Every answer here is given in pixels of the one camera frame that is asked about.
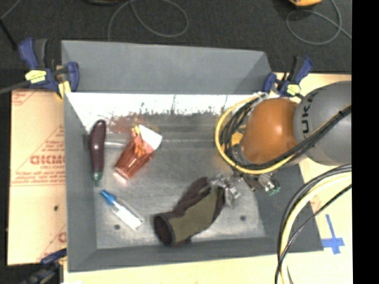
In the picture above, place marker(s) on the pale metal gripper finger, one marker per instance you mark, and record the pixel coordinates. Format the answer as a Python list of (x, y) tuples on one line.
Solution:
[(222, 182), (232, 196)]

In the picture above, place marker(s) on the brown and olive green glove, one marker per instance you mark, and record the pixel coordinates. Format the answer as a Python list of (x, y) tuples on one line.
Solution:
[(192, 214)]

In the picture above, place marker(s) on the white paper piece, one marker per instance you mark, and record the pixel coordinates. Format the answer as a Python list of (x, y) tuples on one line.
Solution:
[(151, 138)]

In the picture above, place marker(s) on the clear spray bottle blue cap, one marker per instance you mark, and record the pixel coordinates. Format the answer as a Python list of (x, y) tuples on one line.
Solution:
[(124, 211)]

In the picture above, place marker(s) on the grey metal bin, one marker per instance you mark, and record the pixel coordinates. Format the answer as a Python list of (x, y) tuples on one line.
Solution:
[(177, 69)]

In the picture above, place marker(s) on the purple toy eggplant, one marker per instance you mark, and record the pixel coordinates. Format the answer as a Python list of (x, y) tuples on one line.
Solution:
[(97, 149)]

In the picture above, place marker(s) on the brown cardboard board red print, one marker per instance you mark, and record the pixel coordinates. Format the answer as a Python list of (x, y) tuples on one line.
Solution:
[(32, 146)]

